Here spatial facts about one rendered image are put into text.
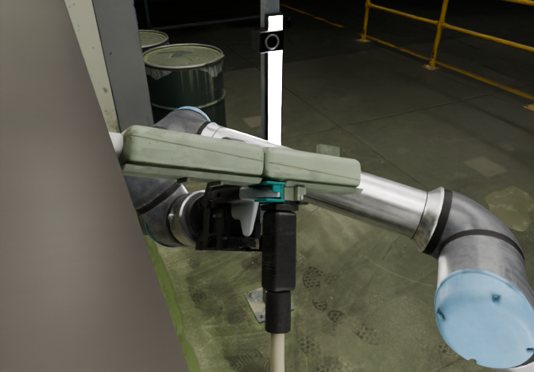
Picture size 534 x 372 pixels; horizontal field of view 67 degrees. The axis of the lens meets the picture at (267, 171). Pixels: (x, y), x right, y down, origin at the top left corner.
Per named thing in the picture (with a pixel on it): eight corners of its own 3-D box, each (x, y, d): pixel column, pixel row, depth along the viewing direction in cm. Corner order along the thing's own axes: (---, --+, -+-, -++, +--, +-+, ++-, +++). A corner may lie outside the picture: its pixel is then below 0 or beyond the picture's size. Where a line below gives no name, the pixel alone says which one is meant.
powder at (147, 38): (164, 31, 351) (164, 29, 350) (169, 48, 307) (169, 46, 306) (98, 36, 338) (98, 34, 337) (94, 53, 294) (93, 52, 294)
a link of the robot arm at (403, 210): (528, 200, 67) (175, 92, 83) (540, 249, 57) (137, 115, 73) (497, 249, 74) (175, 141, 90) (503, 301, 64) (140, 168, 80)
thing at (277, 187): (265, 203, 50) (265, 185, 50) (284, 202, 47) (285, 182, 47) (247, 202, 49) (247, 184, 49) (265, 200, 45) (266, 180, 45)
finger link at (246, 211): (280, 236, 45) (245, 238, 53) (281, 184, 47) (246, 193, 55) (255, 234, 44) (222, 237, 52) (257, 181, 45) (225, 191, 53)
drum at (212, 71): (145, 160, 335) (125, 52, 287) (205, 139, 365) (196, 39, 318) (180, 191, 296) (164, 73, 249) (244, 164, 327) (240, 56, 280)
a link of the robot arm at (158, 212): (129, 217, 74) (163, 257, 76) (153, 212, 64) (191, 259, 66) (168, 186, 79) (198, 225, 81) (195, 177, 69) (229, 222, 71)
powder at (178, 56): (129, 56, 289) (129, 54, 288) (195, 43, 318) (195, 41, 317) (165, 75, 253) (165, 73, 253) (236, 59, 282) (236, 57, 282)
